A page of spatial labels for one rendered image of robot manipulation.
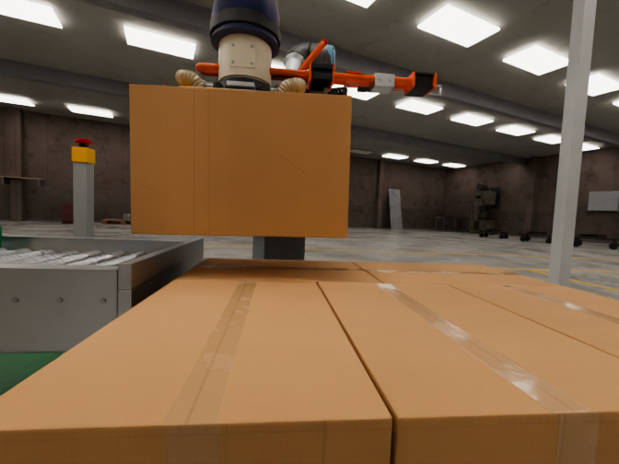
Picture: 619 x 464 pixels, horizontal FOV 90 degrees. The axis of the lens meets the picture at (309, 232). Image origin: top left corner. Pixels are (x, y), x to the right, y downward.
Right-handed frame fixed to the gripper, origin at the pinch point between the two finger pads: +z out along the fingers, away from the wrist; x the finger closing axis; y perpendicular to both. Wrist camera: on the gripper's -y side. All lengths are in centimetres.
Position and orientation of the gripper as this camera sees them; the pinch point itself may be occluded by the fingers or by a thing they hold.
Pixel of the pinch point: (328, 77)
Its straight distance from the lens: 117.5
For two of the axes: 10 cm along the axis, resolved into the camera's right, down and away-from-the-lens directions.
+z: 1.0, 0.6, -9.9
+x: 0.4, -10.0, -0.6
